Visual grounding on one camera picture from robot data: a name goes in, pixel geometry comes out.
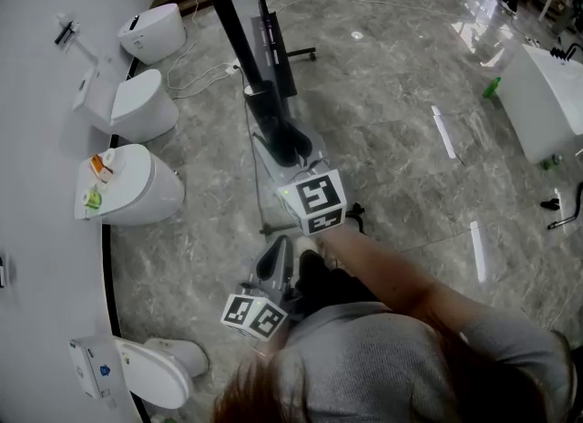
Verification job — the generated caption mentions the person's right forearm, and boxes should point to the person's right forearm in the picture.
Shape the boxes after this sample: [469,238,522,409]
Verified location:
[316,222,461,335]

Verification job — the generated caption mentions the black hose pipe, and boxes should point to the black hose pipe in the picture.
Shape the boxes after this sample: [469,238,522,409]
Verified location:
[546,181,583,231]

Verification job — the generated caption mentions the wall-mounted bidet sprayer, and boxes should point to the wall-mounted bidet sprayer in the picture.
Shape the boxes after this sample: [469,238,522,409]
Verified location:
[53,13,99,63]

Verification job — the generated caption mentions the white toilet with stickered tank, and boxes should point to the white toilet with stickered tank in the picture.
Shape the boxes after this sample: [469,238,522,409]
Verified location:
[67,335,210,411]

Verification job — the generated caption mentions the white toilet with black control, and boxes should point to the white toilet with black control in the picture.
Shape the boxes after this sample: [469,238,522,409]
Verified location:
[117,2,188,66]

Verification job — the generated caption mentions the person's grey top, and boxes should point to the person's grey top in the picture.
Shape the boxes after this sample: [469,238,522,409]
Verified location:
[268,300,578,423]

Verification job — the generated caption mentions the person's black trousers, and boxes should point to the person's black trousers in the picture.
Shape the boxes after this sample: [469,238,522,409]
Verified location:
[294,250,382,320]

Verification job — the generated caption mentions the white cabinet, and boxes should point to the white cabinet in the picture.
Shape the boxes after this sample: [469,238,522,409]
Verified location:
[498,43,583,165]

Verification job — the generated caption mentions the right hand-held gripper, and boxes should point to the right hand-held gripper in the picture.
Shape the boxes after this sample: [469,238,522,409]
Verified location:
[252,124,348,236]

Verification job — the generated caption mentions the orange box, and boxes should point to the orange box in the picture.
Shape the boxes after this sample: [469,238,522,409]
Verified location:
[88,154,114,184]

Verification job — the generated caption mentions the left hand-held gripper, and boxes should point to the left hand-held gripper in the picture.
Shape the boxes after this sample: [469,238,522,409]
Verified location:
[220,234,303,344]

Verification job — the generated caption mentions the person's white shoe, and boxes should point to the person's white shoe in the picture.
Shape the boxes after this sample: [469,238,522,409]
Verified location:
[294,234,329,258]

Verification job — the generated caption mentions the black faucet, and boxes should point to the black faucet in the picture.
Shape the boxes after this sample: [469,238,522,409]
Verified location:
[549,41,583,63]

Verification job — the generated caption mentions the black wheeled whiteboard stand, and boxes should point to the black wheeled whiteboard stand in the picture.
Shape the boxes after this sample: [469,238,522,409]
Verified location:
[243,10,365,236]

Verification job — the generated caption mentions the white cable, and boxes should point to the white cable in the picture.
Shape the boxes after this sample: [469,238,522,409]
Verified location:
[164,0,242,99]

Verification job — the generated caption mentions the white closed-lid toilet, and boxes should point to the white closed-lid toilet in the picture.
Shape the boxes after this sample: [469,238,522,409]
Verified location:
[74,142,187,227]

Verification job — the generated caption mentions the thin grey cable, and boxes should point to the thin grey cable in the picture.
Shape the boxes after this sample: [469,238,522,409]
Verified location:
[240,69,270,231]

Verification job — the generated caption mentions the black-framed whiteboard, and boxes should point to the black-framed whiteboard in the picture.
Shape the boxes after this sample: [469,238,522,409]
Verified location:
[189,0,300,165]

